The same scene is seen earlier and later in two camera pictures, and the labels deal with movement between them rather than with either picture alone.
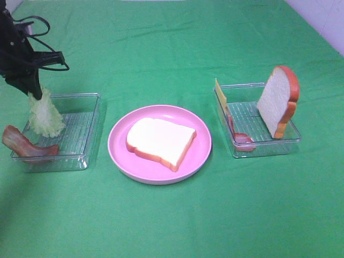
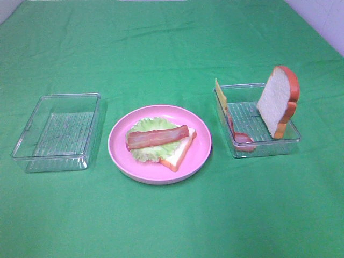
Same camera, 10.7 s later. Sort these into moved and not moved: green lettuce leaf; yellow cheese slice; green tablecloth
Moved: green lettuce leaf
Not moved: yellow cheese slice; green tablecloth
